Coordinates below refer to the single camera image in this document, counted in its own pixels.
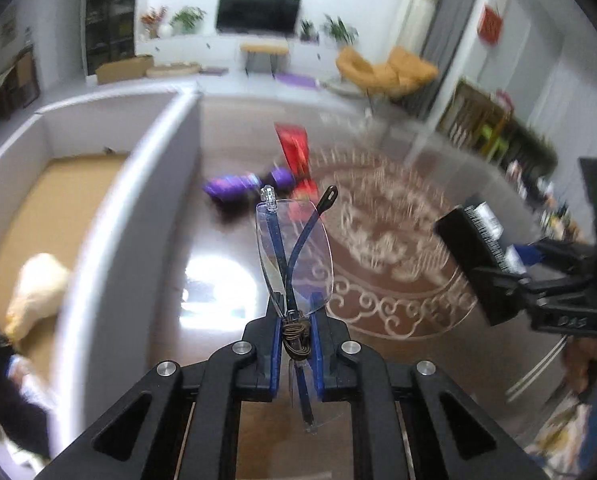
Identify dark glass cabinet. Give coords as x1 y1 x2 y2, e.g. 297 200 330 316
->
81 0 139 76

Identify brown patterned desktop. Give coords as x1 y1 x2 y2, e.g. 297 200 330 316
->
143 95 597 480

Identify black beaded velvet cloth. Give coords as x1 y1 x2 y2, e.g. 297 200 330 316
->
0 310 52 461

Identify white storage box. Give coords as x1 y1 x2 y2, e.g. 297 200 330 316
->
0 87 202 461

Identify leafy green potted plant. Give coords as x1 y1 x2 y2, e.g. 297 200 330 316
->
171 6 206 35

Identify red wall hanging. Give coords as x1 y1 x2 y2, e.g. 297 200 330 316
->
477 4 504 48

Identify white sheer curtain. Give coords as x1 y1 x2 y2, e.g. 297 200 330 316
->
396 0 442 56

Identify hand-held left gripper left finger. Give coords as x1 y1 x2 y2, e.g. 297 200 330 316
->
36 305 284 480

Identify large potted plant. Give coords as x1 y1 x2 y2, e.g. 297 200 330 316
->
323 14 359 48

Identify cream plush toy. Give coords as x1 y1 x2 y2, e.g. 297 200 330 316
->
4 252 72 338

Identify blue and white ointment box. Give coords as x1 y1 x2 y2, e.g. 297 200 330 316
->
6 352 54 406

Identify cardboard box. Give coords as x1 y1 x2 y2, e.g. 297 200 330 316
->
94 55 154 84

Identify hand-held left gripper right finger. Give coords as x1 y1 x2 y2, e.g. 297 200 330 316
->
309 310 549 480

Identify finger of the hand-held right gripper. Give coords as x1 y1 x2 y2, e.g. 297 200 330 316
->
471 265 597 333
509 237 597 273

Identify red packet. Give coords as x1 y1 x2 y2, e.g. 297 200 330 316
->
273 122 313 198

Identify wooden stool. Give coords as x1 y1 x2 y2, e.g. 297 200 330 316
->
240 42 290 75

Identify white television cabinet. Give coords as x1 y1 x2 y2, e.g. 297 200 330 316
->
136 32 349 73

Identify purple wrapped packet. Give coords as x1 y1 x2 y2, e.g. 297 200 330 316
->
202 166 295 204

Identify grey curtain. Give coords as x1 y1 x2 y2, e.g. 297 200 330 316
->
421 0 484 116

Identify black television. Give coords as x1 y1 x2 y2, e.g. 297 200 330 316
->
216 0 302 38

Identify purple floor mat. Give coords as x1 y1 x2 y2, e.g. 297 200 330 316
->
276 72 322 87

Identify black glossy box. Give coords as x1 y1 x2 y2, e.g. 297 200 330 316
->
435 202 532 327

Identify orange lounge chair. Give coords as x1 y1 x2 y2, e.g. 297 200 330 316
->
336 45 439 101

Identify rimless blue eyeglasses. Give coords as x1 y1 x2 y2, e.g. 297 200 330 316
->
255 185 339 433

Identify red flower plant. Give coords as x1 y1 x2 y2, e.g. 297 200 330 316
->
139 6 169 38

